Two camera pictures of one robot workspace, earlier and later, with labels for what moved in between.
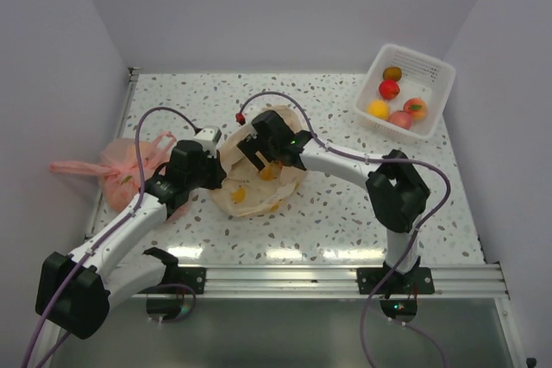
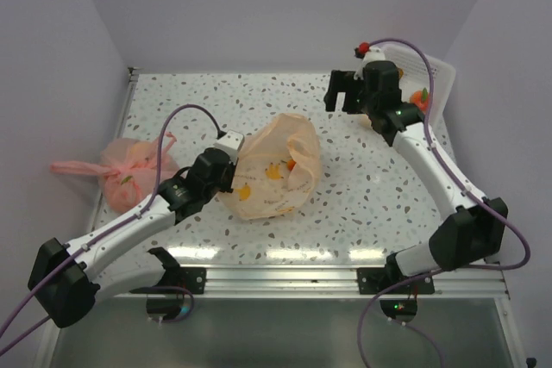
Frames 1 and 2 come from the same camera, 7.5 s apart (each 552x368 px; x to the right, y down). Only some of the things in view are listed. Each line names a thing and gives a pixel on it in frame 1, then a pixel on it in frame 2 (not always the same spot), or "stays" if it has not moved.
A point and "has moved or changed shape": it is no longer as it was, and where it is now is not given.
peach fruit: x=417 y=107 has moved or changed shape
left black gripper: x=218 y=173 to x=227 y=186
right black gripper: x=249 y=147 to x=343 y=81
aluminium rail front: x=455 y=282 stays
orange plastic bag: x=246 y=191 has moved or changed shape
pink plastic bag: x=119 y=172 stays
